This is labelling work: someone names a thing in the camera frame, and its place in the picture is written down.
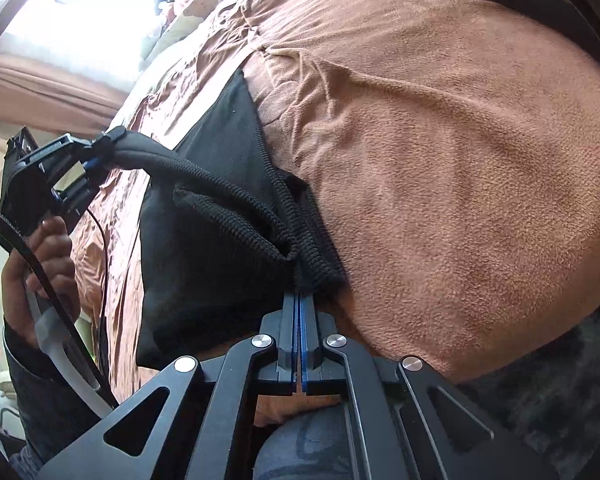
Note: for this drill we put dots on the black t-shirt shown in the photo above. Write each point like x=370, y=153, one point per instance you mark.
x=205, y=270

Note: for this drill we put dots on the bright window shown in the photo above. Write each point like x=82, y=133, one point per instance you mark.
x=80, y=10

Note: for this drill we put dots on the person's left forearm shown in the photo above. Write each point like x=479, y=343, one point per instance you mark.
x=45, y=400

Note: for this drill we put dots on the brown blanket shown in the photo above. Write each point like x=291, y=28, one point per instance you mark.
x=430, y=185

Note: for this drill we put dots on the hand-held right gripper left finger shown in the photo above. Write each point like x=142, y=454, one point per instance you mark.
x=287, y=330

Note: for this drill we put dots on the pink curtain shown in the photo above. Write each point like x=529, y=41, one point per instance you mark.
x=45, y=90

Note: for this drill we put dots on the person's left hand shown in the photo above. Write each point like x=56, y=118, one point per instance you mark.
x=55, y=250

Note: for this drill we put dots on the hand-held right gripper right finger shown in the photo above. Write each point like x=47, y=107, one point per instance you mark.
x=311, y=340

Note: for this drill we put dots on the bear print pillow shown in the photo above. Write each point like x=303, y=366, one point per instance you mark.
x=190, y=25

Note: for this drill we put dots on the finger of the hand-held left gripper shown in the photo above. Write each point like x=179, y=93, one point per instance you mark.
x=82, y=185
x=97, y=141

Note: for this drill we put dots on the dark patterned rug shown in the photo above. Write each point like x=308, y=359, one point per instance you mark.
x=555, y=400

